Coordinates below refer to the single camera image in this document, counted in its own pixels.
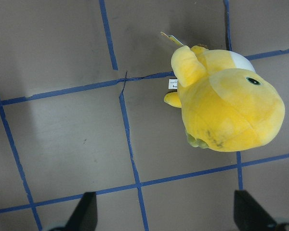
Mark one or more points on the yellow plush toy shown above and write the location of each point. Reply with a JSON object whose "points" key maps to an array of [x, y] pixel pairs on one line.
{"points": [[226, 106]]}

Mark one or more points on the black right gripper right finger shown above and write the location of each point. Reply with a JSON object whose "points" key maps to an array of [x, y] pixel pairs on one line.
{"points": [[249, 215]]}

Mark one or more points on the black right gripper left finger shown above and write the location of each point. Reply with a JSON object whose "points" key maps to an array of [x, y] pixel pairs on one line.
{"points": [[84, 216]]}

